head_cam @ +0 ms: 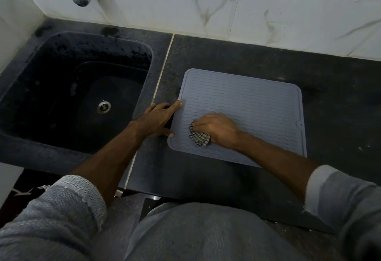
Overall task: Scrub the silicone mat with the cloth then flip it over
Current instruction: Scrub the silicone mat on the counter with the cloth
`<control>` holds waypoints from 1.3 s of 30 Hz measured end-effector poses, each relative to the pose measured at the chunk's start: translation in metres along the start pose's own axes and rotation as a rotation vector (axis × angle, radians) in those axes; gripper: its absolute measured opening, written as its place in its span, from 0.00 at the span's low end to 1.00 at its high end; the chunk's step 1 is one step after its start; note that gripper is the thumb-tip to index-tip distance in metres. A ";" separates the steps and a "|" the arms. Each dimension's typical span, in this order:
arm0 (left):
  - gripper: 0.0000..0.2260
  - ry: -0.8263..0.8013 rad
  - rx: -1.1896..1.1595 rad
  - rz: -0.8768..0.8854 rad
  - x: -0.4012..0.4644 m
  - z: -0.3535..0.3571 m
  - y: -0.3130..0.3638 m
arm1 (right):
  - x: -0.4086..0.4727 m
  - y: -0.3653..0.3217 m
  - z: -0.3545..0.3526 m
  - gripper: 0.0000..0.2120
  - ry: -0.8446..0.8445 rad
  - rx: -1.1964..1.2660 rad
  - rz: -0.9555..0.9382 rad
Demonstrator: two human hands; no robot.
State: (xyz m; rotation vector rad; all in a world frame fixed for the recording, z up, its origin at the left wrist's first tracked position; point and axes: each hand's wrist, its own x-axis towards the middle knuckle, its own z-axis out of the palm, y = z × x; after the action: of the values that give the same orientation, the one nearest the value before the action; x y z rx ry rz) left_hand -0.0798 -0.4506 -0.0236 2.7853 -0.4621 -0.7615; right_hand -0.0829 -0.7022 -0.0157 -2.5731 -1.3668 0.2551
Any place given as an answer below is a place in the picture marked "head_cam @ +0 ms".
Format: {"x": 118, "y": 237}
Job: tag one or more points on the person's left forearm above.
{"x": 104, "y": 162}

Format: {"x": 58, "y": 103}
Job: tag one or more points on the white mesh left sleeve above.
{"x": 50, "y": 219}

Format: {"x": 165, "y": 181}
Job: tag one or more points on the black kitchen sink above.
{"x": 71, "y": 97}

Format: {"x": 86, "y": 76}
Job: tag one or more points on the grey shirt body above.
{"x": 211, "y": 234}

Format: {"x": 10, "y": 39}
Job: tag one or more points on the person's right forearm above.
{"x": 276, "y": 165}

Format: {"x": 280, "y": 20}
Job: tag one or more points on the grey shirt right sleeve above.
{"x": 345, "y": 210}

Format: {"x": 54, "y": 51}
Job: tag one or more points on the grey ribbed silicone mat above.
{"x": 253, "y": 103}

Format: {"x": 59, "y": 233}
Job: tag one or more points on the person's right hand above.
{"x": 218, "y": 129}

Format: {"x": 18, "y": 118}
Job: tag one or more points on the round metal sink drain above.
{"x": 104, "y": 107}

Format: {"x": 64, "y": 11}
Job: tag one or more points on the person's left hand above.
{"x": 156, "y": 120}

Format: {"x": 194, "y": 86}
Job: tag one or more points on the black white checked cloth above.
{"x": 200, "y": 138}

